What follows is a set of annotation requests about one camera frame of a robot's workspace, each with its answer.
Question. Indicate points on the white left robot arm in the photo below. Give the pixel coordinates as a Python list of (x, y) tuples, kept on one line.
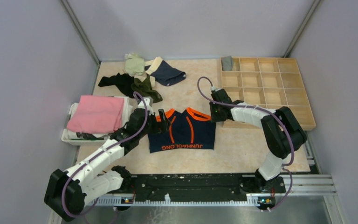
[(92, 170)]

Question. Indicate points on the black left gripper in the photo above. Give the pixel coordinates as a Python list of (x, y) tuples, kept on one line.
[(162, 126)]

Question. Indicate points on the aluminium frame rail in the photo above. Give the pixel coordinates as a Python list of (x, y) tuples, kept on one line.
[(307, 185)]

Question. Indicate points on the grey underwear white waistband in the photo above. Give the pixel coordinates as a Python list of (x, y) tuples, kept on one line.
[(227, 63)]

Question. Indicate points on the dark green underwear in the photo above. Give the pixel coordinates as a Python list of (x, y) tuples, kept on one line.
[(145, 89)]

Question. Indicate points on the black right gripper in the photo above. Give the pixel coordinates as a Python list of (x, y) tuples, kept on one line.
[(214, 117)]

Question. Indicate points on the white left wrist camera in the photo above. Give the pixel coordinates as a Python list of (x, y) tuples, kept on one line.
[(146, 103)]

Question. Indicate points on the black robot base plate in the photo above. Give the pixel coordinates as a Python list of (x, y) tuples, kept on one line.
[(198, 187)]

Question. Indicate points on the wooden compartment tray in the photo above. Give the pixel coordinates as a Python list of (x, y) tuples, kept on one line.
[(269, 82)]

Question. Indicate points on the navy orange underwear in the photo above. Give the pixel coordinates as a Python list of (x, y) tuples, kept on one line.
[(189, 129)]

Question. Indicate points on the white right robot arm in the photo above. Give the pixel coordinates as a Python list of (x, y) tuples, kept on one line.
[(283, 133)]

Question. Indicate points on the white perforated plastic basket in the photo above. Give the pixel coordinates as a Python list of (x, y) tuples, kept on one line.
[(71, 137)]

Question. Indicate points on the black underwear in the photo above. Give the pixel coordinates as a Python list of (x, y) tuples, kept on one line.
[(123, 82)]

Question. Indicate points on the navy underwear cream waistband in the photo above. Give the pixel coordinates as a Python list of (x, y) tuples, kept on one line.
[(164, 73)]

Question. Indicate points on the light green underwear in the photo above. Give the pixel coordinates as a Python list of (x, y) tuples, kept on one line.
[(134, 64)]

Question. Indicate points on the pink folded cloth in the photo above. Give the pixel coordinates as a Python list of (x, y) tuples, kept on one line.
[(97, 115)]

